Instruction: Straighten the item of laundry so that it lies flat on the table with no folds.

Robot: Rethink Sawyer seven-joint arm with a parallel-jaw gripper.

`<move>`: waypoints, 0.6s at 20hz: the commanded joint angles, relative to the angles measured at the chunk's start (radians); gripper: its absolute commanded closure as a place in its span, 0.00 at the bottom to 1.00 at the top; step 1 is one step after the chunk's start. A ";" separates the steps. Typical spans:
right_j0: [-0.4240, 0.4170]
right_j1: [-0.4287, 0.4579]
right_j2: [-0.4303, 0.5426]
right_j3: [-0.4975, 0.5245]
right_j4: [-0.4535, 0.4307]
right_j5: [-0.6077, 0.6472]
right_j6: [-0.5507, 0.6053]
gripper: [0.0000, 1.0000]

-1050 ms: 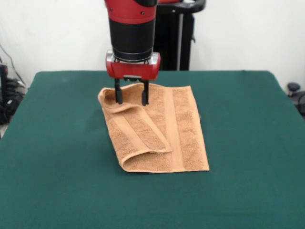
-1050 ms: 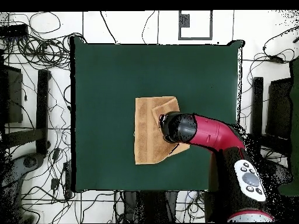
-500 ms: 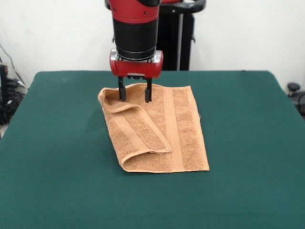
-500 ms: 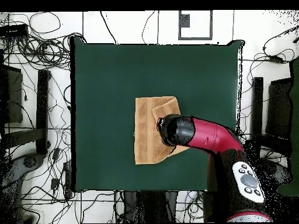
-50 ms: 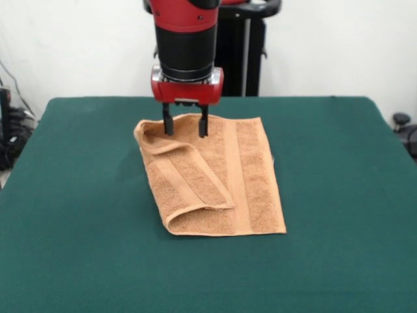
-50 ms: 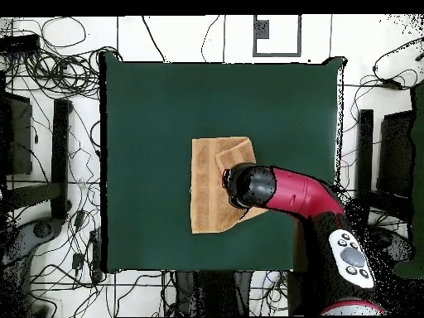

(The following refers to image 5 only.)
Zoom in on dark green table cloth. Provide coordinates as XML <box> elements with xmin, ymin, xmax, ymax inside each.
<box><xmin>0</xmin><ymin>96</ymin><xmax>417</xmax><ymax>313</ymax></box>

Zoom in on tan terry towel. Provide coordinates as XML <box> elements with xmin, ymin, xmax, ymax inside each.
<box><xmin>133</xmin><ymin>113</ymin><xmax>287</xmax><ymax>236</ymax></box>

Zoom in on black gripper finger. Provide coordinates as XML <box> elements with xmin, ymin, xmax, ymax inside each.
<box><xmin>162</xmin><ymin>102</ymin><xmax>175</xmax><ymax>136</ymax></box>
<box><xmin>198</xmin><ymin>104</ymin><xmax>209</xmax><ymax>138</ymax></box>

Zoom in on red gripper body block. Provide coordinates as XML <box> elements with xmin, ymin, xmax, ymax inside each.
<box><xmin>150</xmin><ymin>65</ymin><xmax>225</xmax><ymax>107</ymax></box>

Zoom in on black box with red light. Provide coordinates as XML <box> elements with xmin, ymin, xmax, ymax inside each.
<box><xmin>0</xmin><ymin>87</ymin><xmax>12</xmax><ymax>144</ymax></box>

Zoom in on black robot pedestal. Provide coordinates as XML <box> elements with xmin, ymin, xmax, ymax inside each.
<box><xmin>152</xmin><ymin>0</ymin><xmax>283</xmax><ymax>98</ymax></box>

